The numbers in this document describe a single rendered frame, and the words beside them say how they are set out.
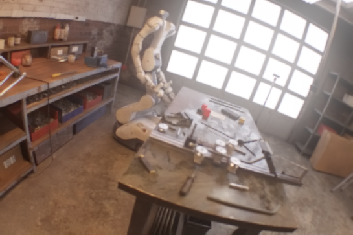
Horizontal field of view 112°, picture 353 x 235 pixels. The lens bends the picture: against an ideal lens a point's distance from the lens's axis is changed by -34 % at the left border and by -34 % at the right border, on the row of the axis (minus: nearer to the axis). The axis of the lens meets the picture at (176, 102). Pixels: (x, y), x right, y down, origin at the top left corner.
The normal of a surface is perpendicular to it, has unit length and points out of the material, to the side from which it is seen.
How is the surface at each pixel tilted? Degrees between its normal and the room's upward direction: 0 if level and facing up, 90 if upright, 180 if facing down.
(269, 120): 90
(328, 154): 82
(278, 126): 90
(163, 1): 90
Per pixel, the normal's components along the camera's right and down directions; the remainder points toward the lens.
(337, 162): -0.14, 0.17
